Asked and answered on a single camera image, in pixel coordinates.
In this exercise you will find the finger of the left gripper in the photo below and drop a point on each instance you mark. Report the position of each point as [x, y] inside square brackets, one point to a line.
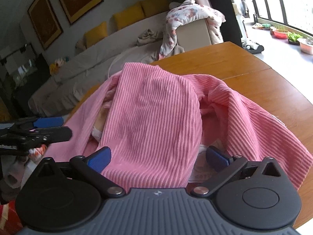
[50, 135]
[34, 123]

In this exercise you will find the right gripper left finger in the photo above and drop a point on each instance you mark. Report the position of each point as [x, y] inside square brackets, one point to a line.
[89, 169]

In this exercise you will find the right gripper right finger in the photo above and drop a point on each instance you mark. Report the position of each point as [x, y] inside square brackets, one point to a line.
[227, 169]

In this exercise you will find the pink ribbed knit garment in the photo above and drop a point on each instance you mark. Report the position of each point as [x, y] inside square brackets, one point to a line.
[154, 122]

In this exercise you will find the dark fish tank cabinet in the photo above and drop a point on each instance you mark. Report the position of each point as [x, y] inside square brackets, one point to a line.
[23, 72]

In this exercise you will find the colourful toy pile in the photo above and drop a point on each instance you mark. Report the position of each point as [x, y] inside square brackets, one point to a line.
[57, 64]

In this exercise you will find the left yellow cushion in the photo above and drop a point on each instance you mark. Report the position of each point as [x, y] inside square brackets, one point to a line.
[96, 34]

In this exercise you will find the yellow cushion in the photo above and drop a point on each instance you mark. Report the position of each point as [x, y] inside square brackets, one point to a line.
[129, 16]
[96, 34]
[154, 7]

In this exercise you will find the left framed red picture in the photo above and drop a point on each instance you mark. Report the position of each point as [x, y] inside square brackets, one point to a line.
[45, 22]

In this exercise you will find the white upright vacuum cleaner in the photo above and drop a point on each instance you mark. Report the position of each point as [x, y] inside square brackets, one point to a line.
[247, 44]

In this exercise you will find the beige covered sofa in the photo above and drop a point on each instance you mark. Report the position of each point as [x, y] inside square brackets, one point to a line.
[63, 91]

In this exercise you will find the middle yellow cushion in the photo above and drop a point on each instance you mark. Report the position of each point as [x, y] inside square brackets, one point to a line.
[129, 16]

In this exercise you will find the red plastic basin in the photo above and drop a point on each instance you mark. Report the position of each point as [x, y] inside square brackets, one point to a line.
[280, 33]

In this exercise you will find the pink flower pot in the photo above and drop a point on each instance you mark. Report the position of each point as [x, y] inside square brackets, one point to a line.
[306, 45]

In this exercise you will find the green leafy potted plant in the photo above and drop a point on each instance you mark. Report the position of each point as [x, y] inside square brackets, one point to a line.
[293, 38]

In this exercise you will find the floral patterned blanket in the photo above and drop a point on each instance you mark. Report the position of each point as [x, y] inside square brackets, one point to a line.
[191, 26]

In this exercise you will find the right yellow cushion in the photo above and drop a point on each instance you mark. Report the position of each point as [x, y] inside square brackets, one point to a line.
[154, 7]

